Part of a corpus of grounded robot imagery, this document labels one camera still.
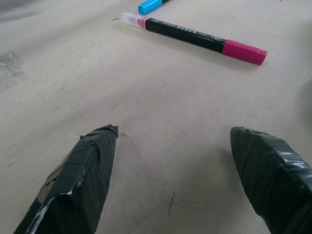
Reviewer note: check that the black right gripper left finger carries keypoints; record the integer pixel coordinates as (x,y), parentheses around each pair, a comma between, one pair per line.
(78,185)

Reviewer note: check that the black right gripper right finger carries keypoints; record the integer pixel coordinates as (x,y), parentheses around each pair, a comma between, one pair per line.
(273,175)

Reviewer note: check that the pink and black marker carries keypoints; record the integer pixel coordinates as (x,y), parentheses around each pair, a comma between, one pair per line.
(192,36)

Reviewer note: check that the blue capped marker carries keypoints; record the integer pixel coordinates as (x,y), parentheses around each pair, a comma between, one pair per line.
(150,6)

